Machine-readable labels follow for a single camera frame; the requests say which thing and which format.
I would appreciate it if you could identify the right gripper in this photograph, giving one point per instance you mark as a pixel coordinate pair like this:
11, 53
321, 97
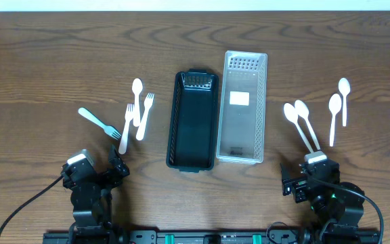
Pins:
300, 186

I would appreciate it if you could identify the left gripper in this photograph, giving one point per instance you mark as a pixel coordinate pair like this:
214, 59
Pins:
119, 167

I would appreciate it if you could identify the pale blue plastic fork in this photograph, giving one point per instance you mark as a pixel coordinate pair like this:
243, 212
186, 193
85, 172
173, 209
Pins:
108, 129

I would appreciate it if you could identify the white plastic fork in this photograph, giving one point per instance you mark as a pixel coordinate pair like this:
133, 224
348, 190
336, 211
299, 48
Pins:
124, 136
148, 102

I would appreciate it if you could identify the white plastic spoon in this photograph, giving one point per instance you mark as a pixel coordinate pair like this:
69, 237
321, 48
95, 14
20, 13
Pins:
137, 88

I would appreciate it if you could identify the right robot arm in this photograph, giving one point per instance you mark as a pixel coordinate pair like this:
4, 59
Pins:
338, 205

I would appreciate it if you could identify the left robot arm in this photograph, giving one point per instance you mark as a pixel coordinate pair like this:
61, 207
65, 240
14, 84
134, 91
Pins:
91, 191

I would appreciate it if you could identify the clear plastic basket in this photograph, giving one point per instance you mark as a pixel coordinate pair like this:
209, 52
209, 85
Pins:
241, 128

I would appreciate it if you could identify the black plastic basket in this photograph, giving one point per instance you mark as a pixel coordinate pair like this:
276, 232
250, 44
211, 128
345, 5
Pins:
193, 125

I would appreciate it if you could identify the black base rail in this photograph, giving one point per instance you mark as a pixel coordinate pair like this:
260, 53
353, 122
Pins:
153, 237

